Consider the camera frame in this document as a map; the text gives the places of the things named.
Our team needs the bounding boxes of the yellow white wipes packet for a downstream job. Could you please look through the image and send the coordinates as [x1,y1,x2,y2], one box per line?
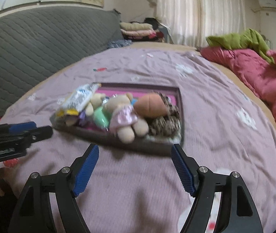
[55,83,101,117]

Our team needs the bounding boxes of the leopard print scrunchie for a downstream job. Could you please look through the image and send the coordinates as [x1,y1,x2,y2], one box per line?
[148,91,181,137]

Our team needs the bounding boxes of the green sponge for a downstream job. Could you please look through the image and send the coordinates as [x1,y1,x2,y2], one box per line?
[93,106,111,129]

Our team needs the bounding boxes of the teddy bear purple dress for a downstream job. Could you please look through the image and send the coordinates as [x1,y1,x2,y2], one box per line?
[65,93,106,127]

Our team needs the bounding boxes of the teddy bear pink bow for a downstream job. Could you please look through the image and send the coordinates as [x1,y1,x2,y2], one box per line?
[103,93,149,144]

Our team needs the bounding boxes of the peach round makeup sponge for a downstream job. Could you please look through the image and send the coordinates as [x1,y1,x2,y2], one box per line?
[133,93,167,118]

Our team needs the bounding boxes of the cream floral scrunchie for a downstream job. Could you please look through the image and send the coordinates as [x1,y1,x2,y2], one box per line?
[145,135,182,144]

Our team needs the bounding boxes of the shallow grey cardboard box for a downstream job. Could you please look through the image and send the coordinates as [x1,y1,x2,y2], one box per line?
[50,83,185,156]

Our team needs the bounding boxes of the grey quilted headboard cover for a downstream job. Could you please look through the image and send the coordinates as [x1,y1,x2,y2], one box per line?
[0,6,123,117]

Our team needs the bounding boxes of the pink and blue book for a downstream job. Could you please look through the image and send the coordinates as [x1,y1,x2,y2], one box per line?
[84,88,178,133]

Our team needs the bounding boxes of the blue patterned cloth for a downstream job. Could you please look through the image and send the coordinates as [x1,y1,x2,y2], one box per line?
[107,39,133,49]

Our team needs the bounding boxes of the pink quilted comforter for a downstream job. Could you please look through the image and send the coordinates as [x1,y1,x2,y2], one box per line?
[200,47,276,122]

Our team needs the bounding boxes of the stack of folded clothes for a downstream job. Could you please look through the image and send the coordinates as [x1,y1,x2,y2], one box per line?
[119,17,168,43]

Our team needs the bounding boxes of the green fleece blanket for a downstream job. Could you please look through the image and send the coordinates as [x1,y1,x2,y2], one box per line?
[206,28,274,64]

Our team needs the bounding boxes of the cream sheer curtains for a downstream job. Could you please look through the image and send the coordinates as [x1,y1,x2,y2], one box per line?
[149,0,246,47]

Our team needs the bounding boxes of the white wall air conditioner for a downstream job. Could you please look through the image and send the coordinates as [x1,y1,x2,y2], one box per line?
[258,0,276,9]

